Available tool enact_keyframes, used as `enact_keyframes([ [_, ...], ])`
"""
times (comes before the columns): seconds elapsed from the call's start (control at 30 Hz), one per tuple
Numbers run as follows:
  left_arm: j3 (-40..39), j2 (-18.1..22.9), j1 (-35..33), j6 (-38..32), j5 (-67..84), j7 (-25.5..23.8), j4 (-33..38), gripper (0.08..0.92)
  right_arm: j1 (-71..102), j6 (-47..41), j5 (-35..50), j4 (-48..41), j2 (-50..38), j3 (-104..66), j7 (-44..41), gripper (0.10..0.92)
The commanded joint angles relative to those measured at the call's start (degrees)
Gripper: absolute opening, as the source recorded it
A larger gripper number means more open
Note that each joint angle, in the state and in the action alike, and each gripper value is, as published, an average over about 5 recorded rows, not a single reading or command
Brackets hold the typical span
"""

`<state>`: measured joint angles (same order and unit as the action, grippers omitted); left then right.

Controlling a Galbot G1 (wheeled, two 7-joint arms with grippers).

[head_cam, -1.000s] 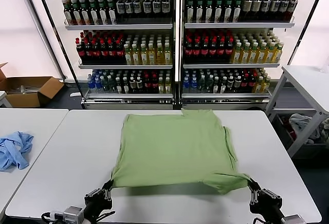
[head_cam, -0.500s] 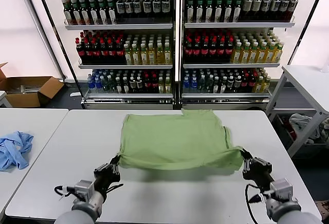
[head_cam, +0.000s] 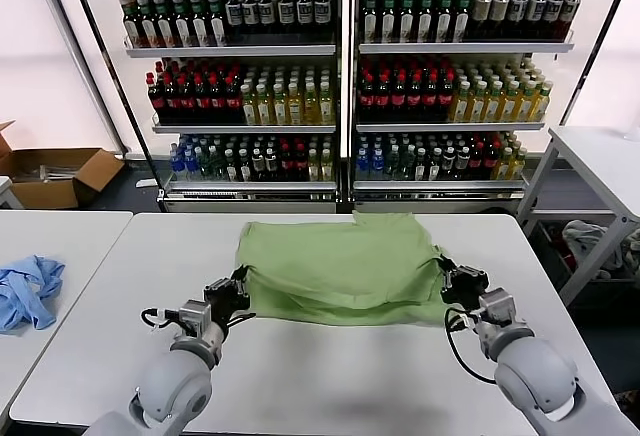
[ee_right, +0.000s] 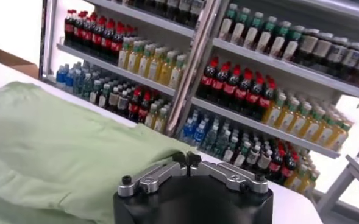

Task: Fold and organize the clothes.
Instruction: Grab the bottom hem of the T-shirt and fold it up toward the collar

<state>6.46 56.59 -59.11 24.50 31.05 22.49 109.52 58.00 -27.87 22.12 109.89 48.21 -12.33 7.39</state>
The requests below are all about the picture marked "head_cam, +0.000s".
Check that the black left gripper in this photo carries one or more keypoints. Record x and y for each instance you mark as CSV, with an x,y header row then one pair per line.
x,y
227,301

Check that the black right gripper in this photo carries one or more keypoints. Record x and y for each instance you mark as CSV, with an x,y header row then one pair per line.
x,y
465,286

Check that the green polo shirt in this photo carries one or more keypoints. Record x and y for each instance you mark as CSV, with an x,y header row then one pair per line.
x,y
340,256

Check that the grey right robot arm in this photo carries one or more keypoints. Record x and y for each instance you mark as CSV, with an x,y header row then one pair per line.
x,y
535,371

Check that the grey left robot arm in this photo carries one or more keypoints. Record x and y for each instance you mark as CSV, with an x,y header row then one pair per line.
x,y
172,391

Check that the grey white clothes pile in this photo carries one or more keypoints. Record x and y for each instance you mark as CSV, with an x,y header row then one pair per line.
x,y
582,236

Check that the grey metal shelving unit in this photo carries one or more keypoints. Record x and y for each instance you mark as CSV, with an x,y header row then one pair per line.
x,y
440,201
250,201

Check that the grey metal shelf board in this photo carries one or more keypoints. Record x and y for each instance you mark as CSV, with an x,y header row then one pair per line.
x,y
465,49
245,129
450,127
250,187
230,52
440,186

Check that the black label drink bottle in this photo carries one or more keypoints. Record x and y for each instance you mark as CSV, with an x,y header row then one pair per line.
x,y
271,165
434,166
230,166
420,166
448,162
244,166
462,162
258,165

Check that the dark storage basket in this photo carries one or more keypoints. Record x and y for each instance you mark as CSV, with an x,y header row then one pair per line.
x,y
547,248

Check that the red capped cola bottle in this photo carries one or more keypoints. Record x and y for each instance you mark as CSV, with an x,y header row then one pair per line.
x,y
476,161
382,101
232,101
156,101
171,101
413,101
285,163
216,101
398,101
429,101
367,101
300,163
186,101
445,101
490,161
201,101

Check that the pale yellow drink bottle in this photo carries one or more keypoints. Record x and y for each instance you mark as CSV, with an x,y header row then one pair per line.
x,y
326,166
504,163
313,166
517,165

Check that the blue label water bottle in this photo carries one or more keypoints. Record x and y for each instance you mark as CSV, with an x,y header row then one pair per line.
x,y
190,165
362,165
377,165
176,163

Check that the small white floor object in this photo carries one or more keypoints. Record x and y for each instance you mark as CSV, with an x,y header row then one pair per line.
x,y
146,184

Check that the yellow juice bottle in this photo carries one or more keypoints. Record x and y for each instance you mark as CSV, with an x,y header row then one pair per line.
x,y
279,108
476,106
311,107
508,106
248,108
460,106
539,106
326,106
492,106
523,106
295,108
263,108

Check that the white side table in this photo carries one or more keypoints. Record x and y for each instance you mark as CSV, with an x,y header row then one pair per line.
x,y
75,236

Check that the dark green cloth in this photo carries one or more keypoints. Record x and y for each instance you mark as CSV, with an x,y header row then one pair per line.
x,y
634,251

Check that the clear plastic packaging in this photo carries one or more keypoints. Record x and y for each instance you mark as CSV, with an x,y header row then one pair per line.
x,y
60,172

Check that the open brown cardboard box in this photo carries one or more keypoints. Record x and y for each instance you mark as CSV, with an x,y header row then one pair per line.
x,y
45,196

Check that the crumpled light blue garment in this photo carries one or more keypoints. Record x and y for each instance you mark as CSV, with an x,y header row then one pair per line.
x,y
30,296

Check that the black metal pole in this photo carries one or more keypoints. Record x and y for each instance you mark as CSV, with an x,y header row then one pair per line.
x,y
601,31
115,81

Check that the green capped tea bottle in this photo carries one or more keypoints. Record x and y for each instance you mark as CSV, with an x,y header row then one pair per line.
x,y
461,25
406,26
425,26
149,26
132,26
443,26
370,26
200,25
183,26
388,26
217,25
166,26

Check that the white furniture corner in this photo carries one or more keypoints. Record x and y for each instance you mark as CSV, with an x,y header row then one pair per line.
x,y
7,196

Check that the white capped dark tea bottle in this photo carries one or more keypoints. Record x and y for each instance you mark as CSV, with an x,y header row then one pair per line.
x,y
516,13
534,13
569,15
234,15
323,12
268,15
481,13
551,15
286,14
251,15
498,13
305,13

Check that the grey metal pole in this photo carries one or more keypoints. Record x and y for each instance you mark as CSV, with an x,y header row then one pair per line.
x,y
81,56

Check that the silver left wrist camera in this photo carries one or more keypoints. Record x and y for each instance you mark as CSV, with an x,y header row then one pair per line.
x,y
195,316

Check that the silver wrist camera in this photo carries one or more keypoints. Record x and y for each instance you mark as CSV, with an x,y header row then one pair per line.
x,y
497,306
195,316

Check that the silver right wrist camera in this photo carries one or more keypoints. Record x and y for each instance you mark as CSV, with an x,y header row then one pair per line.
x,y
497,306

